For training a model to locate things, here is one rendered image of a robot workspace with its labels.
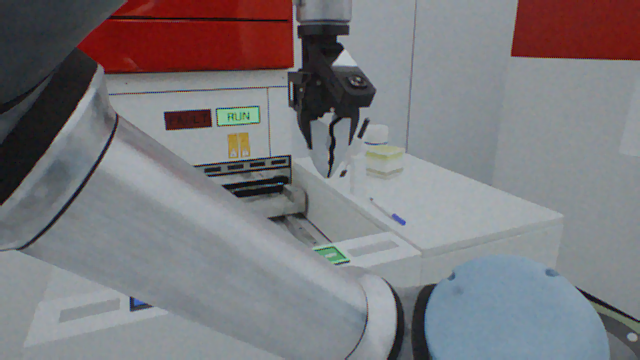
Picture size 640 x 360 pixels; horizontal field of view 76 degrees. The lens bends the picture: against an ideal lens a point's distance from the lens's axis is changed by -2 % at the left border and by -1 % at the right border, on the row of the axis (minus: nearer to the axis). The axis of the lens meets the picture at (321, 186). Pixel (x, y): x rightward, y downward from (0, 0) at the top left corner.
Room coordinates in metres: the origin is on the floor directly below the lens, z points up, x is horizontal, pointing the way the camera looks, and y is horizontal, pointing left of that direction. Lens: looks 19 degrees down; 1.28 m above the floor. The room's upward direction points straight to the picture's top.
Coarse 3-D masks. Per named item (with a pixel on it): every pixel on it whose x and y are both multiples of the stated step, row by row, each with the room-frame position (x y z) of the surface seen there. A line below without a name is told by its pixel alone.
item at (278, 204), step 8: (248, 200) 1.05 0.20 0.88; (256, 200) 1.05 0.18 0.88; (264, 200) 1.05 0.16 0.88; (272, 200) 1.05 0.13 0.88; (280, 200) 1.05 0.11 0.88; (288, 200) 1.05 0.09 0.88; (256, 208) 0.99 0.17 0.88; (264, 208) 1.00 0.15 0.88; (272, 208) 1.01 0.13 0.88; (280, 208) 1.01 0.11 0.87; (288, 208) 1.02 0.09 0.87; (296, 208) 1.03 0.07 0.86; (304, 208) 1.04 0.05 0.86
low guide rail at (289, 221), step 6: (282, 216) 1.03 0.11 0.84; (288, 216) 1.01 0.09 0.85; (282, 222) 1.03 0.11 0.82; (288, 222) 0.99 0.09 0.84; (294, 222) 0.97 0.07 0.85; (288, 228) 0.99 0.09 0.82; (294, 228) 0.95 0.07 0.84; (300, 228) 0.94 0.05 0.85; (294, 234) 0.95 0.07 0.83; (300, 234) 0.91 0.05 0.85; (306, 234) 0.90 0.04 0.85; (300, 240) 0.91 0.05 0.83; (306, 240) 0.88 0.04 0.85; (312, 240) 0.87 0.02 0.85; (312, 246) 0.85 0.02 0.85
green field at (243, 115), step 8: (224, 112) 1.10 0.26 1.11; (232, 112) 1.10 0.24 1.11; (240, 112) 1.11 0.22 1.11; (248, 112) 1.12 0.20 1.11; (256, 112) 1.13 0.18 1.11; (224, 120) 1.09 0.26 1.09; (232, 120) 1.10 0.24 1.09; (240, 120) 1.11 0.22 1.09; (248, 120) 1.12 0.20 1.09; (256, 120) 1.13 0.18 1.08
